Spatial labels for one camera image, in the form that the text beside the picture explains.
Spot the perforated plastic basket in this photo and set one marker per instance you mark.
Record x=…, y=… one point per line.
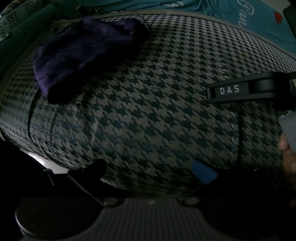
x=13, y=20

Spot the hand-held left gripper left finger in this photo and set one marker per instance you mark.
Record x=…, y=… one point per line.
x=99, y=165

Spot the dark purple cloth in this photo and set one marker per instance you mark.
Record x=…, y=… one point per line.
x=81, y=51

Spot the person's right hand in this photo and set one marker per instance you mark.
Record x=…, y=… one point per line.
x=290, y=160

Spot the teal printed bed sheet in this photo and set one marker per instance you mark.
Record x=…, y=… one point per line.
x=254, y=23

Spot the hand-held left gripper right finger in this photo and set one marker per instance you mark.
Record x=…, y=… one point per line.
x=204, y=172

